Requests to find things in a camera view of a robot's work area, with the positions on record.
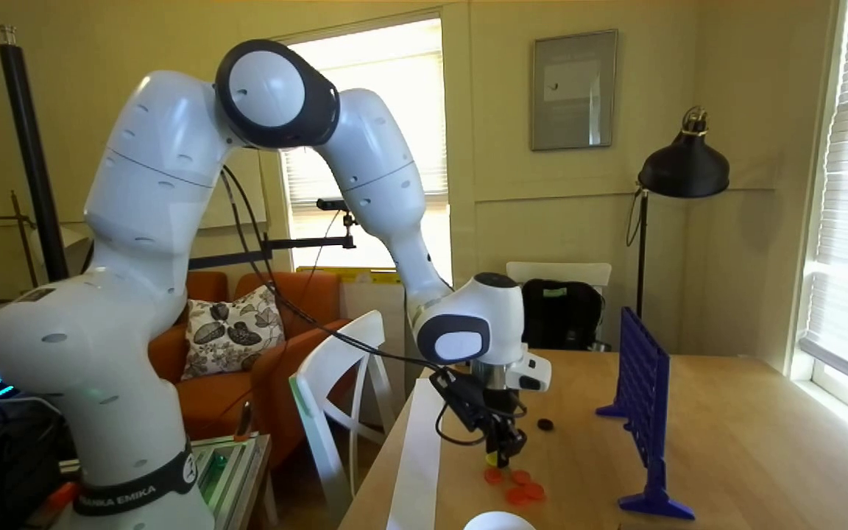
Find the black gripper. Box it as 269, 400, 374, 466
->
431, 363, 534, 470

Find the blue upright gameboard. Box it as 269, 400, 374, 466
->
594, 304, 697, 520

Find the white paper cup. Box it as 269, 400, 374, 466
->
463, 509, 538, 530

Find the white storage box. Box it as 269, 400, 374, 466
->
503, 255, 616, 295

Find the white wooden chair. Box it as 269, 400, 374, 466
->
285, 307, 397, 528

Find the green white game box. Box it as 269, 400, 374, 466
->
188, 429, 276, 530

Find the orange sofa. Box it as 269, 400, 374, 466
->
148, 269, 347, 469

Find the patterned throw pillow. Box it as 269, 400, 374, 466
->
179, 283, 290, 384

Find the black floor lamp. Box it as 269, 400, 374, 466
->
624, 102, 734, 320

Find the bright window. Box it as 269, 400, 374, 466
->
265, 14, 455, 295

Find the black vertical pole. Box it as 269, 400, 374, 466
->
0, 23, 73, 286

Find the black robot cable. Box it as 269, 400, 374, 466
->
217, 161, 493, 454

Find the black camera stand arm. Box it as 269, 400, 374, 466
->
185, 197, 359, 275

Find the grey wall panel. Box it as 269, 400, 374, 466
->
528, 26, 621, 152

